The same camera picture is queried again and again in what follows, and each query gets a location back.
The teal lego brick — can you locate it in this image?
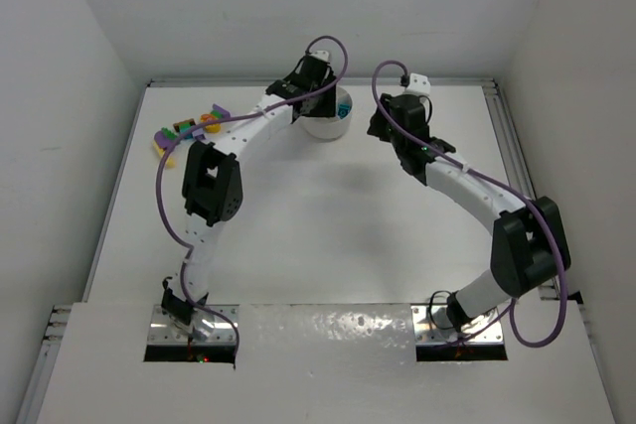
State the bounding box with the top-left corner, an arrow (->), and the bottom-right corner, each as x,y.
337,104 -> 351,119

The yellow lego brick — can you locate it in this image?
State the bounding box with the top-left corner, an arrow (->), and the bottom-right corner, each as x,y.
152,140 -> 176,169

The yellow butterfly lego piece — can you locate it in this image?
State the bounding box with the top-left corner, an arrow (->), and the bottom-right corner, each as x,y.
200,113 -> 222,134

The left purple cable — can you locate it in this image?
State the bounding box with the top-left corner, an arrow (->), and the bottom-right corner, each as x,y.
156,35 -> 349,355

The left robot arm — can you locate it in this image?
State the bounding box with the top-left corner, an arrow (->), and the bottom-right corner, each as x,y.
162,50 -> 337,332

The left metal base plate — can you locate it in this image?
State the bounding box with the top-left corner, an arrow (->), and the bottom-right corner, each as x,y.
146,305 -> 238,346

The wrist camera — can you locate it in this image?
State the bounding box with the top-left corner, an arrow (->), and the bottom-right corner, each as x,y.
400,72 -> 431,96
310,50 -> 331,63

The purple arch lego brick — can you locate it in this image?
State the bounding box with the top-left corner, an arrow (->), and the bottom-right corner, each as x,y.
153,128 -> 177,150

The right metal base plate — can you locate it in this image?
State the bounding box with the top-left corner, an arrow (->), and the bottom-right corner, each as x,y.
411,303 -> 507,345

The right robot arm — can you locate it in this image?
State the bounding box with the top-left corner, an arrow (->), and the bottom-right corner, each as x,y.
367,93 -> 571,331

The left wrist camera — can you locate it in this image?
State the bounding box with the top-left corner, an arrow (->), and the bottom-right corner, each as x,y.
310,50 -> 331,63

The metal base plate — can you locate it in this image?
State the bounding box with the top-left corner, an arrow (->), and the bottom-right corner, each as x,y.
146,305 -> 238,346
411,303 -> 507,345

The purple curved lego brick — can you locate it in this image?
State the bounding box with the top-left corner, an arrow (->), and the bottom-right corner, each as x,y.
211,103 -> 232,119

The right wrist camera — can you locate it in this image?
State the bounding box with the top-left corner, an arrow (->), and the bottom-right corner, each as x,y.
400,72 -> 431,96

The white divided round container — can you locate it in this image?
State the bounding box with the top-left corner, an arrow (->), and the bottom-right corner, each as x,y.
299,86 -> 354,141

